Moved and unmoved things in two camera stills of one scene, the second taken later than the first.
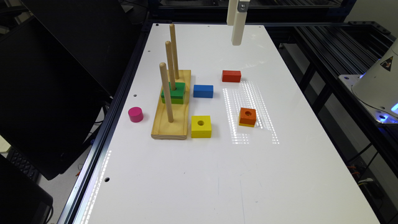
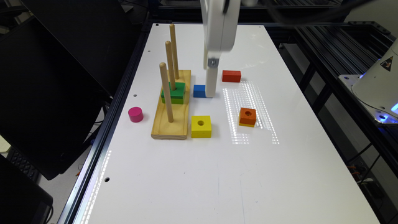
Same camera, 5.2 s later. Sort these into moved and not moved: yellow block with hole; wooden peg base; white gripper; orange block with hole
Moved: white gripper
Not moved: orange block with hole; wooden peg base; yellow block with hole
